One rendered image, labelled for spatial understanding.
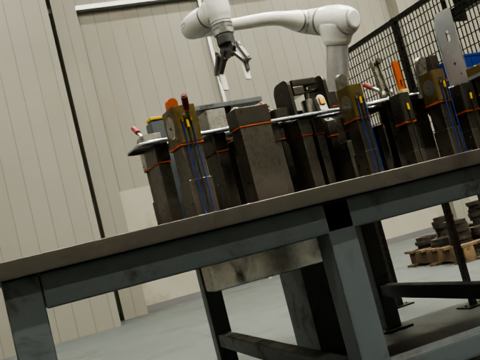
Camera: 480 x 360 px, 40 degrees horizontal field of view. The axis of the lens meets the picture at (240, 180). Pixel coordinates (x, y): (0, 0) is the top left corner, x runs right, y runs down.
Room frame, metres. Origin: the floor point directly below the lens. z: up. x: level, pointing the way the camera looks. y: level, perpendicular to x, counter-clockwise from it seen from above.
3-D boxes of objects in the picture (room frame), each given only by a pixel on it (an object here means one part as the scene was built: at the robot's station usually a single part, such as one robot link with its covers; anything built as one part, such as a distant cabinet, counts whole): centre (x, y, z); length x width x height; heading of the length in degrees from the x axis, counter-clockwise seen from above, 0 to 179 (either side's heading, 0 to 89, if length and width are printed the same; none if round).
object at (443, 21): (2.74, -0.99, 1.17); 0.12 x 0.01 x 0.34; 25
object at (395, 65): (2.82, -0.77, 0.95); 0.03 x 0.01 x 0.50; 115
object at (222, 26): (2.69, -0.09, 1.48); 0.09 x 0.09 x 0.06
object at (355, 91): (2.29, -0.46, 0.87); 0.12 x 0.07 x 0.35; 25
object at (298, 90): (2.67, -0.33, 0.94); 0.18 x 0.13 x 0.49; 115
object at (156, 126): (2.54, 0.26, 0.92); 0.08 x 0.08 x 0.44; 25
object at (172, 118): (2.01, 0.13, 0.88); 0.14 x 0.09 x 0.36; 25
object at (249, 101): (2.65, 0.03, 1.16); 0.37 x 0.14 x 0.02; 115
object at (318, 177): (2.41, -0.25, 0.84); 0.12 x 0.05 x 0.29; 25
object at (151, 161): (2.18, 0.25, 0.84); 0.12 x 0.05 x 0.29; 25
